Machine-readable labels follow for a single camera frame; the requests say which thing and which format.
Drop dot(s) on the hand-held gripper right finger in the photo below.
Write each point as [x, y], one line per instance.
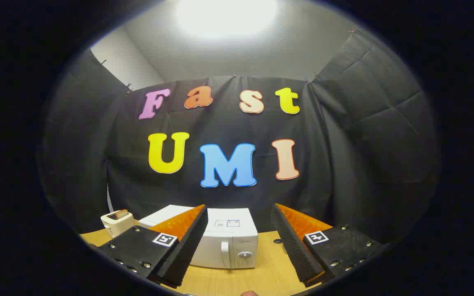
[292, 246]

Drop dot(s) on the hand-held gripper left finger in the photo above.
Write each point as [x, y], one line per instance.
[187, 250]

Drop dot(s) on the brown toast slice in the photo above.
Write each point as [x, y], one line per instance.
[118, 213]

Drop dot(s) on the white toaster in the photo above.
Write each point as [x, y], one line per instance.
[117, 225]

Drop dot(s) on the white microwave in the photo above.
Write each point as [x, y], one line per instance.
[237, 232]

